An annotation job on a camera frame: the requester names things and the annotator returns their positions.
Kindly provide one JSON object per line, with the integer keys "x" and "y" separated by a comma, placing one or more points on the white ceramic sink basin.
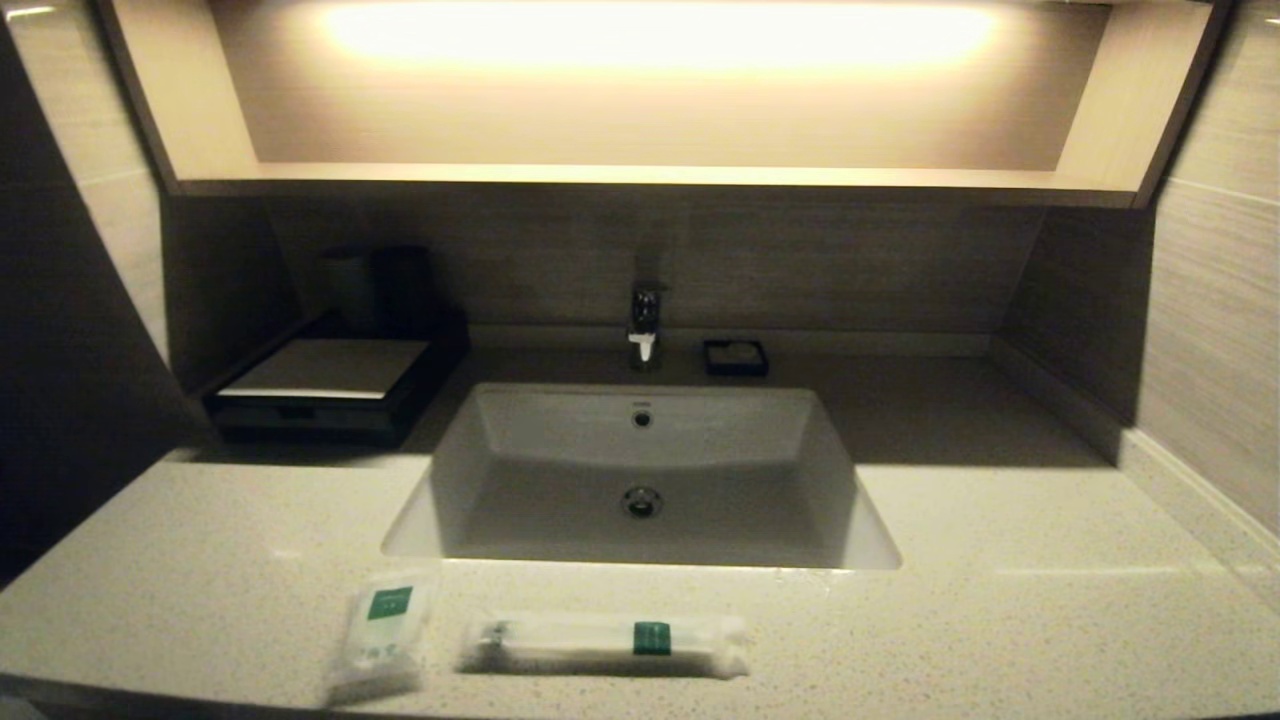
{"x": 560, "y": 520}

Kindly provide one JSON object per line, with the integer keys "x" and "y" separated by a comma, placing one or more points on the small white green-label packet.
{"x": 385, "y": 640}

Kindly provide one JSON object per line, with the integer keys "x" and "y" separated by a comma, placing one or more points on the black amenity drawer box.
{"x": 300, "y": 412}

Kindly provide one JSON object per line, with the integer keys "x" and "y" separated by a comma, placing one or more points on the chrome sink drain plug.
{"x": 642, "y": 502}

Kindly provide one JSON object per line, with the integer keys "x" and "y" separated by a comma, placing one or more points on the chrome faucet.
{"x": 646, "y": 320}

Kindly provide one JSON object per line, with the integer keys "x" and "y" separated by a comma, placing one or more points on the warm light strip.
{"x": 660, "y": 30}

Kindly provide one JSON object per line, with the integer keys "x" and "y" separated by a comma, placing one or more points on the pale soap bar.
{"x": 737, "y": 351}

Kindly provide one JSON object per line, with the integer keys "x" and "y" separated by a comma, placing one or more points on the long toothbrush packet green label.
{"x": 590, "y": 640}

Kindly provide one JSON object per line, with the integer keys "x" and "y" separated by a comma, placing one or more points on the grey cup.
{"x": 350, "y": 290}

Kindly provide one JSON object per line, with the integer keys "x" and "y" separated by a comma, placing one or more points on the black cup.
{"x": 405, "y": 290}

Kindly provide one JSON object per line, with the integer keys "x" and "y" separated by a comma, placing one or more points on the wooden wall niche shelf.
{"x": 180, "y": 100}

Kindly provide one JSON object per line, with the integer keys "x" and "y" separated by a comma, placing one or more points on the small black soap dish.
{"x": 712, "y": 368}

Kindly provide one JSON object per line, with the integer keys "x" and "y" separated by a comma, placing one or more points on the black rectangular box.
{"x": 320, "y": 370}

